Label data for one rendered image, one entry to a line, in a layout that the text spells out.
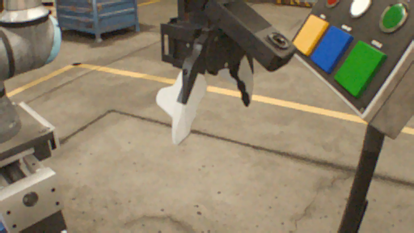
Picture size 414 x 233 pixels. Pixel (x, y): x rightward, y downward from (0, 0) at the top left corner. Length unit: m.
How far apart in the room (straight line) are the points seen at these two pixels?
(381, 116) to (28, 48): 0.67
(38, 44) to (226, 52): 0.47
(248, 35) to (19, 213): 0.54
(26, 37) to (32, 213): 0.36
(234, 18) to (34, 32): 0.49
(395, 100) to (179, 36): 0.30
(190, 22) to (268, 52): 0.12
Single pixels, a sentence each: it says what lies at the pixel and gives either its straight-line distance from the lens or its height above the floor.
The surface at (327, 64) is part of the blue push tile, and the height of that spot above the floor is 0.99.
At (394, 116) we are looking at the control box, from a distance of 0.52.
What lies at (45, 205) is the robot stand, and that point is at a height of 0.71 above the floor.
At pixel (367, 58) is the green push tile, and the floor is 1.03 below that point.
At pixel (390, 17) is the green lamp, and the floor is 1.09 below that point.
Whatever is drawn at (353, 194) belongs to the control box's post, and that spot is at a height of 0.68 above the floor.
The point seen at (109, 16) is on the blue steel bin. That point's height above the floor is 0.31.
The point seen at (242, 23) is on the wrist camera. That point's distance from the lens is 0.38.
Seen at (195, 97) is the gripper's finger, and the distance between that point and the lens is 0.41.
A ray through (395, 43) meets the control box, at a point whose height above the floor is 1.06.
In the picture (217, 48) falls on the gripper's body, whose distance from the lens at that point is 0.41.
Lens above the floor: 1.16
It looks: 27 degrees down
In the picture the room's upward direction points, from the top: straight up
